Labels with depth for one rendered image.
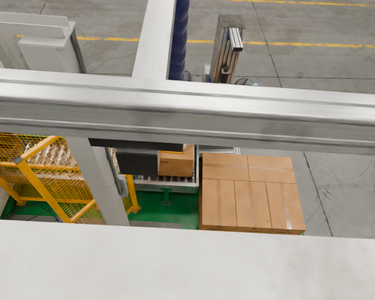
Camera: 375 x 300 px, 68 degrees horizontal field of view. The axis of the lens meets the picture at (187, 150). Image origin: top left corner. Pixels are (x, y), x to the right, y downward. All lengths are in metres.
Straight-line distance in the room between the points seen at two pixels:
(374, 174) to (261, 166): 2.08
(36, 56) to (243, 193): 2.85
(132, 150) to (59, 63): 0.57
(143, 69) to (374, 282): 0.73
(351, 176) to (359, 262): 4.55
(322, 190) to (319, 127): 4.00
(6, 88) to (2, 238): 0.31
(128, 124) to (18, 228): 0.28
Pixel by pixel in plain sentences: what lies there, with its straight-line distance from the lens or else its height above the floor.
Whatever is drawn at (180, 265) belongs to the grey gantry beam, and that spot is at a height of 3.22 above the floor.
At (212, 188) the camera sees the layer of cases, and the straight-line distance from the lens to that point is 3.47.
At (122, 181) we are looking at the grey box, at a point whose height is 1.74.
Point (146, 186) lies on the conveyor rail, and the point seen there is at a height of 0.53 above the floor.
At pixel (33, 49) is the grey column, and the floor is 2.98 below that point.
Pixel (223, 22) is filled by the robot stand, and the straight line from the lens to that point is 3.15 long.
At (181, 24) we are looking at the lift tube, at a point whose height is 2.49.
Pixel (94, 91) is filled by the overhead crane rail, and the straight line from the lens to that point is 0.59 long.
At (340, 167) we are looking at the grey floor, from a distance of 5.01.
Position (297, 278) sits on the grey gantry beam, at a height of 3.22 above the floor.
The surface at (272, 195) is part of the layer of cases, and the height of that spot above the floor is 0.54.
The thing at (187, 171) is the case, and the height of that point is 0.68.
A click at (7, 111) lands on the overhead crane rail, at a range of 0.68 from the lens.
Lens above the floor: 3.61
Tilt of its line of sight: 55 degrees down
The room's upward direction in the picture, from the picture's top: 6 degrees clockwise
